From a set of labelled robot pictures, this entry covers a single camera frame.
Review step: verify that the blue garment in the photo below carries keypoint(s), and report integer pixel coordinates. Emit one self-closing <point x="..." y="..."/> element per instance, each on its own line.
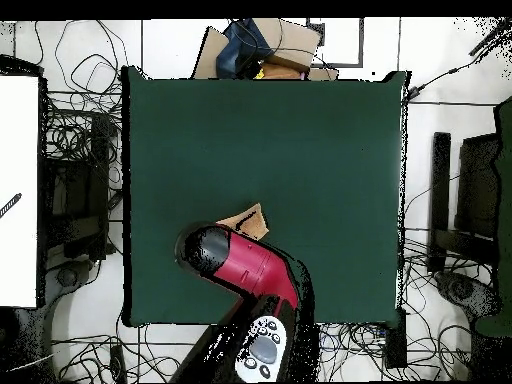
<point x="236" y="52"/>

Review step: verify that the black pedestal leg with foot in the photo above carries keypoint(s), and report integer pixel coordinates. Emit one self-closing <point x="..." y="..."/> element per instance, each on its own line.
<point x="464" y="290"/>
<point x="66" y="276"/>

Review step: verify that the striped black rod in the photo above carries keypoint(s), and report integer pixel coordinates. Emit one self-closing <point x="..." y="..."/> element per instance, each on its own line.
<point x="11" y="204"/>

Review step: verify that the white panel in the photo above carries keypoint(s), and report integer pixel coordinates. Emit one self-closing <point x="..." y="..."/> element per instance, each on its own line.
<point x="18" y="180"/>

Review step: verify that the black box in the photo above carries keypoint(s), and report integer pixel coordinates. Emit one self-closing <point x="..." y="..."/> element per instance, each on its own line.
<point x="396" y="344"/>

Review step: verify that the orange terry towel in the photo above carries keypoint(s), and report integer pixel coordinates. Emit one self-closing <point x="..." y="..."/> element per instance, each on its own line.
<point x="254" y="227"/>

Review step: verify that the dark green table cloth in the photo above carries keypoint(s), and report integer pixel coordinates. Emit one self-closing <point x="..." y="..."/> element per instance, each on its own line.
<point x="200" y="140"/>

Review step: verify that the black upright bar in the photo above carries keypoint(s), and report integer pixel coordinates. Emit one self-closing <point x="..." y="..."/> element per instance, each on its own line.
<point x="440" y="180"/>

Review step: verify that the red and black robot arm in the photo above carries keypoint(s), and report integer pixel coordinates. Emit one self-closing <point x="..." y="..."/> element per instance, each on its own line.
<point x="256" y="268"/>

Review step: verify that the brown cardboard box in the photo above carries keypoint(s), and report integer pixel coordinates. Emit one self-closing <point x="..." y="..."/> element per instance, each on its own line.
<point x="292" y="40"/>

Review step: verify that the black equipment stand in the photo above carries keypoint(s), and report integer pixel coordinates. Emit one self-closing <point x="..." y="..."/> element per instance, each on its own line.
<point x="76" y="192"/>

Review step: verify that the flat brown cardboard sheet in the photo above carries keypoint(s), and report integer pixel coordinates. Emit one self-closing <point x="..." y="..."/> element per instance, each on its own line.
<point x="210" y="52"/>

